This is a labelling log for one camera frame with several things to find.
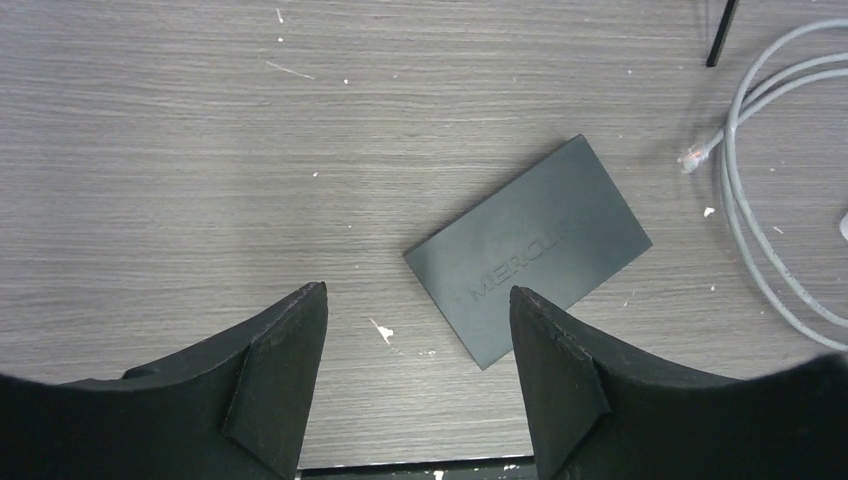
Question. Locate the black network switch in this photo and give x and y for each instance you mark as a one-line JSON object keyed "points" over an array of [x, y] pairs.
{"points": [[561, 228]]}

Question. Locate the black microphone tripod stand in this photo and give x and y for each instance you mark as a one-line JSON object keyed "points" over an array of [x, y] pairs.
{"points": [[721, 34]]}

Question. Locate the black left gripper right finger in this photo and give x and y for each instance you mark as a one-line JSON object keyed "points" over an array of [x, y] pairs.
{"points": [[600, 408]]}

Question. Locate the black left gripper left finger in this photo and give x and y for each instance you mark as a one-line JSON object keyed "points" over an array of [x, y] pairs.
{"points": [[233, 406]]}

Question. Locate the white network switch box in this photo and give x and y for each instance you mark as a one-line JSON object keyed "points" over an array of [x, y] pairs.
{"points": [[843, 227]]}

